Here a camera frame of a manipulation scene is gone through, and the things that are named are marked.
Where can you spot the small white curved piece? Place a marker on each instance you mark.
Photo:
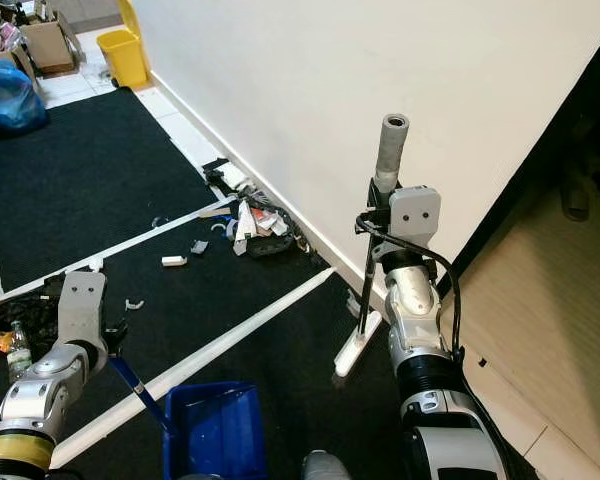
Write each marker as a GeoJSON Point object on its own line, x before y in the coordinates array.
{"type": "Point", "coordinates": [135, 305]}

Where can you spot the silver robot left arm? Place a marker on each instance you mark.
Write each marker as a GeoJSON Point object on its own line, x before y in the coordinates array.
{"type": "Point", "coordinates": [40, 400]}

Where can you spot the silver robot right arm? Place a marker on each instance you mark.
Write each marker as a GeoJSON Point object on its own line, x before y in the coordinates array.
{"type": "Point", "coordinates": [415, 320]}

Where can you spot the mixed colourful rubbish heap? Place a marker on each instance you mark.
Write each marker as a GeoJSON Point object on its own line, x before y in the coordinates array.
{"type": "Point", "coordinates": [265, 225]}

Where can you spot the grey robot right leg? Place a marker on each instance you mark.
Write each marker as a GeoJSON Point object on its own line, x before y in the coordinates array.
{"type": "Point", "coordinates": [328, 467]}

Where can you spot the small white block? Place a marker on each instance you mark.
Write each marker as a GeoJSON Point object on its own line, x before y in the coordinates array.
{"type": "Point", "coordinates": [175, 261]}

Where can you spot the blue plastic bag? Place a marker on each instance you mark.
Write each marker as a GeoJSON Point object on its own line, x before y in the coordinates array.
{"type": "Point", "coordinates": [8, 97]}

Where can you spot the tall cardboard box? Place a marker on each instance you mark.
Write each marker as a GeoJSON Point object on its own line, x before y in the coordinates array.
{"type": "Point", "coordinates": [48, 48]}

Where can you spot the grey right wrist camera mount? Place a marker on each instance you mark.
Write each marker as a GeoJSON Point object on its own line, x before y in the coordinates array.
{"type": "Point", "coordinates": [415, 215]}

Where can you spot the low cardboard box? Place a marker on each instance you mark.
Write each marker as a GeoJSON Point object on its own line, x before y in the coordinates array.
{"type": "Point", "coordinates": [0, 58]}

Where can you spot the clear plastic bottle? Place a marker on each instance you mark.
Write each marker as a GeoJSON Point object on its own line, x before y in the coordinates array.
{"type": "Point", "coordinates": [20, 355]}

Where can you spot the small grey piece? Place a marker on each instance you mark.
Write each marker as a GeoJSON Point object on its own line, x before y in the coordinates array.
{"type": "Point", "coordinates": [200, 246]}

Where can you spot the blue plastic dustpan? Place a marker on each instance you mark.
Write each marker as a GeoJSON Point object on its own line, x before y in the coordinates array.
{"type": "Point", "coordinates": [220, 435]}

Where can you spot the white broom with grey grip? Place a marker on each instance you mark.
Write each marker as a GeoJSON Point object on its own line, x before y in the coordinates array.
{"type": "Point", "coordinates": [390, 150]}

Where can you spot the yellow waste bin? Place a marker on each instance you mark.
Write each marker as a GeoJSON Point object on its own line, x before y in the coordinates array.
{"type": "Point", "coordinates": [123, 60]}

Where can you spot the white tissue wad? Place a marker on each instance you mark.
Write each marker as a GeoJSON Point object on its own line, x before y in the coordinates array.
{"type": "Point", "coordinates": [95, 265]}

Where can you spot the black floor mat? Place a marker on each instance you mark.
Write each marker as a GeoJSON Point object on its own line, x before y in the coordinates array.
{"type": "Point", "coordinates": [80, 170]}

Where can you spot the brown flat stick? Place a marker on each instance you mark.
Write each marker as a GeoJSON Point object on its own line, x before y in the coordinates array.
{"type": "Point", "coordinates": [215, 213]}

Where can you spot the black crumpled tape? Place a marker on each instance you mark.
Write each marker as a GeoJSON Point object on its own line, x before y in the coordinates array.
{"type": "Point", "coordinates": [212, 172]}

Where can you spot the white flat box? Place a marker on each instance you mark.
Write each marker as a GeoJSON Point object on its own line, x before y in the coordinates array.
{"type": "Point", "coordinates": [235, 178]}

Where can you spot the black crumpled rubbish pile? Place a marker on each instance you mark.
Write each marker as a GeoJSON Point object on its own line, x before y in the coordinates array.
{"type": "Point", "coordinates": [20, 312]}

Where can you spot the colourful clutter pile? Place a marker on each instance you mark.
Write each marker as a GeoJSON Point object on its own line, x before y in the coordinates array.
{"type": "Point", "coordinates": [5, 20]}

